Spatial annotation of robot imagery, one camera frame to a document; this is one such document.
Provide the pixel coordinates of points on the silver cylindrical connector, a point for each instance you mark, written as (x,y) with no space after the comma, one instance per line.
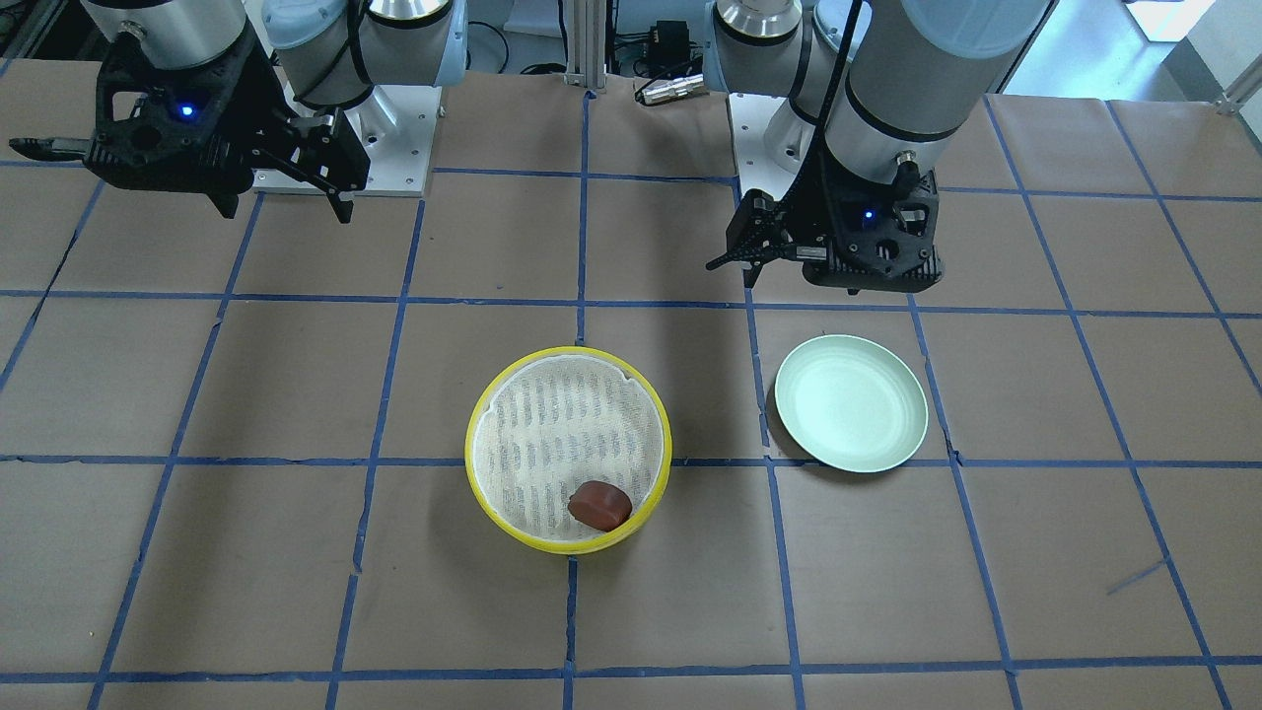
(661,91)

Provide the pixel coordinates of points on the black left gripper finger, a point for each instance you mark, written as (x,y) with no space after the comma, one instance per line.
(756,236)

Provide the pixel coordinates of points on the light green plate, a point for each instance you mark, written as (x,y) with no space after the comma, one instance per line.
(851,403)

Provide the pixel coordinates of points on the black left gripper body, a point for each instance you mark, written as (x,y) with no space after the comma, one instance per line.
(806,219)

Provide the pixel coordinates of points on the yellow rimmed steamer basket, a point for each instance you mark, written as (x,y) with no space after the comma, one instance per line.
(550,423)

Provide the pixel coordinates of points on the brown bun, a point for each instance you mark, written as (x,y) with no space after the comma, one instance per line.
(600,506)

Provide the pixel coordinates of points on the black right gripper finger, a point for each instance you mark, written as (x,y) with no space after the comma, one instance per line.
(226,202)
(322,150)

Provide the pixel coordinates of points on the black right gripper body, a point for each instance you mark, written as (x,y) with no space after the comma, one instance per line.
(258,106)

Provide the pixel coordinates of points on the black power adapter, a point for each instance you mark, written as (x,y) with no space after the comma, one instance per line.
(665,45)

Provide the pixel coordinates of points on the aluminium frame post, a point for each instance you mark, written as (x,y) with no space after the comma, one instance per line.
(586,32)

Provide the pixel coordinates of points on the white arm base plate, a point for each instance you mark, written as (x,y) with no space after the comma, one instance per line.
(759,148)
(394,148)

